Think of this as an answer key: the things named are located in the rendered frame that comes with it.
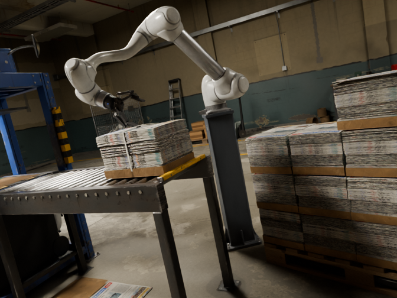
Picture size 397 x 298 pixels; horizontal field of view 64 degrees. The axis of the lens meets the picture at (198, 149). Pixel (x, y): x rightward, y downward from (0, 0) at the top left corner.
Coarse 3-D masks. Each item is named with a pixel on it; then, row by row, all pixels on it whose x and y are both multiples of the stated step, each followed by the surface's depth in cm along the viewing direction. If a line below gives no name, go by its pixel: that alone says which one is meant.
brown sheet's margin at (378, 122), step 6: (354, 120) 148; (360, 120) 147; (366, 120) 145; (372, 120) 143; (378, 120) 141; (384, 120) 140; (390, 120) 138; (396, 120) 137; (342, 126) 153; (348, 126) 151; (354, 126) 149; (360, 126) 147; (366, 126) 146; (372, 126) 144; (378, 126) 142; (384, 126) 140; (390, 126) 139
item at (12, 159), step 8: (0, 104) 275; (0, 120) 277; (8, 120) 280; (0, 128) 280; (8, 128) 279; (8, 136) 278; (16, 136) 285; (8, 144) 280; (16, 144) 284; (8, 152) 282; (16, 152) 283; (16, 160) 282; (16, 168) 282; (24, 168) 288
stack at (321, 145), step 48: (288, 144) 178; (336, 144) 158; (384, 144) 143; (288, 192) 184; (336, 192) 163; (384, 192) 147; (288, 240) 192; (336, 240) 170; (384, 240) 152; (384, 288) 160
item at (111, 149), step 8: (128, 128) 174; (136, 128) 166; (104, 136) 158; (112, 136) 156; (104, 144) 160; (112, 144) 156; (120, 144) 155; (104, 152) 161; (112, 152) 159; (120, 152) 156; (104, 160) 164; (112, 160) 160; (120, 160) 157; (112, 168) 161; (120, 168) 159
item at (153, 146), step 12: (180, 120) 162; (132, 132) 149; (144, 132) 145; (156, 132) 144; (168, 132) 153; (180, 132) 160; (132, 144) 151; (144, 144) 147; (156, 144) 144; (168, 144) 151; (180, 144) 159; (192, 144) 168; (144, 156) 150; (156, 156) 146; (168, 156) 150; (180, 156) 159
